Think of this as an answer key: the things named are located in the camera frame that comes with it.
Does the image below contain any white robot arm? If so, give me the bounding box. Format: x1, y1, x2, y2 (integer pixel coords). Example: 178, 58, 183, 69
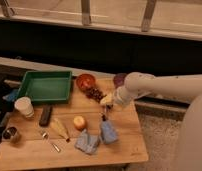
100, 72, 202, 171

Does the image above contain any green plastic tray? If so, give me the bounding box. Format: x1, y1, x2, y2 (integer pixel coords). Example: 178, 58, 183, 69
17, 71, 72, 105

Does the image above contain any purple bowl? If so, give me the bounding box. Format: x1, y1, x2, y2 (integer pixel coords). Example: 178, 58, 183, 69
113, 73, 127, 88

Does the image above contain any black remote control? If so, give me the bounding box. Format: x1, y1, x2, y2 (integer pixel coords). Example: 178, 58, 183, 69
39, 105, 52, 127

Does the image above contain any blue object behind tray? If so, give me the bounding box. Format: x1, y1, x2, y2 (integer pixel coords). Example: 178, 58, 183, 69
3, 89, 18, 102

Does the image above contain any bunch of dark grapes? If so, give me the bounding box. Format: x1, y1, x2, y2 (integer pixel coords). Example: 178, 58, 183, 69
85, 88, 105, 102

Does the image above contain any orange bowl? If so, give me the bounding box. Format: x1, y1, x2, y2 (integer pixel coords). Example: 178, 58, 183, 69
76, 74, 96, 91

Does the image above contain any white paper cup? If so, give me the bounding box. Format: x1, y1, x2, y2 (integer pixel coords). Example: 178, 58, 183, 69
14, 97, 34, 118

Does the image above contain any silver fork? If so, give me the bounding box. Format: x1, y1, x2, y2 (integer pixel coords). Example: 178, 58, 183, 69
41, 131, 61, 153

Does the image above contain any small metal cup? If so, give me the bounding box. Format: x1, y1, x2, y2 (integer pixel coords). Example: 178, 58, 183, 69
3, 127, 21, 143

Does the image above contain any blue-grey cloth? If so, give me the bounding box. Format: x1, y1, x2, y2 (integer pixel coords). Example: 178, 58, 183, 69
75, 129, 100, 155

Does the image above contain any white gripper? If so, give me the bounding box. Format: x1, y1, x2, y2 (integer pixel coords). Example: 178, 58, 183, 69
100, 86, 133, 107

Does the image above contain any blue brush with black handle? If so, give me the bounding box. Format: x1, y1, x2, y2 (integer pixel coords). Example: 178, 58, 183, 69
100, 106, 118, 144

